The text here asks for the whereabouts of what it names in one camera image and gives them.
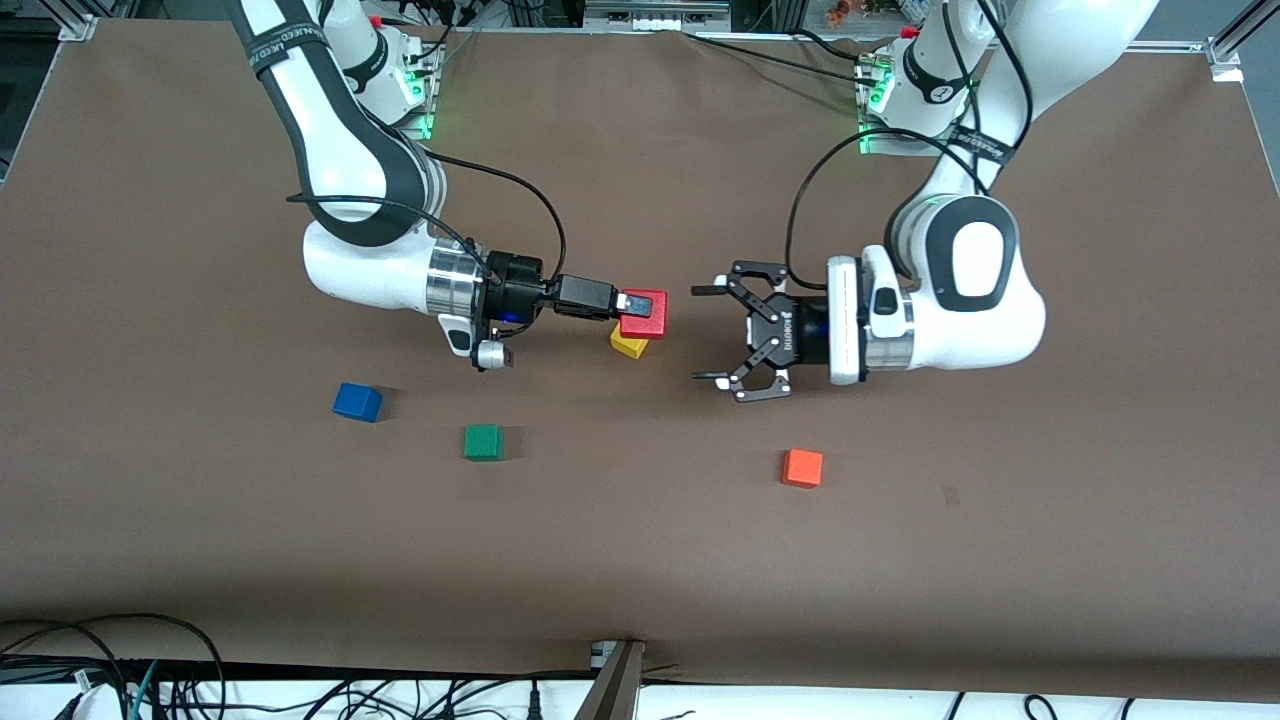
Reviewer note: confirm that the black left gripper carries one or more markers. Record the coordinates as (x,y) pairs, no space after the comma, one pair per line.
(803,335)

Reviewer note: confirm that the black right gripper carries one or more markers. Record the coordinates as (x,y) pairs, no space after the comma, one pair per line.
(517,289)

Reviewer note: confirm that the red wooden block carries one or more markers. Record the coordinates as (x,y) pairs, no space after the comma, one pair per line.
(648,324)

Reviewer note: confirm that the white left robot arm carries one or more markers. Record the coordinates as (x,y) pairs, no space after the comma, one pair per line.
(980,300)

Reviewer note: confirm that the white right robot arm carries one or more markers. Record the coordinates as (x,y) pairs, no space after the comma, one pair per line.
(330,120)

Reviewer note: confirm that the yellow wooden block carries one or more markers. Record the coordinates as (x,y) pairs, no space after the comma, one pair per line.
(628,347)

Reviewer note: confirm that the orange wooden block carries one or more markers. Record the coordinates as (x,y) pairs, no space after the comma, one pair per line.
(802,467)

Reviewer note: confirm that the green wooden block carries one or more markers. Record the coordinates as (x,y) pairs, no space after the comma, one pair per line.
(483,441)

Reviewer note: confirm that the blue wooden block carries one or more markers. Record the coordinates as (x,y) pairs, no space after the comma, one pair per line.
(357,402)

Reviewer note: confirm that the brown table cover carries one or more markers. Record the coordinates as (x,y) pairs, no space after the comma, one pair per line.
(640,560)

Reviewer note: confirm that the small orange background object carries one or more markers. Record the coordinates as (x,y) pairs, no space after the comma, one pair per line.
(838,12)

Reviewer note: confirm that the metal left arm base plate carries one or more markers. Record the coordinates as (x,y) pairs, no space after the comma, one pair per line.
(880,148)

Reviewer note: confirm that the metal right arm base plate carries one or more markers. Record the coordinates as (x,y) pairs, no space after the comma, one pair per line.
(425,125)

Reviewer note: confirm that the aluminium frame crossbar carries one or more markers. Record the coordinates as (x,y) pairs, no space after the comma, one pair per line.
(655,12)

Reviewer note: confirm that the aluminium profile post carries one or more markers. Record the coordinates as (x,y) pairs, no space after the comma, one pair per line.
(610,690)

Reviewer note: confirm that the black table edge rail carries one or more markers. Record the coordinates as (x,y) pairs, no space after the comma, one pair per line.
(300,668)

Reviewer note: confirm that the aluminium corner bracket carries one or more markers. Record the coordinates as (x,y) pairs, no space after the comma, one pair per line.
(1225,60)
(75,28)

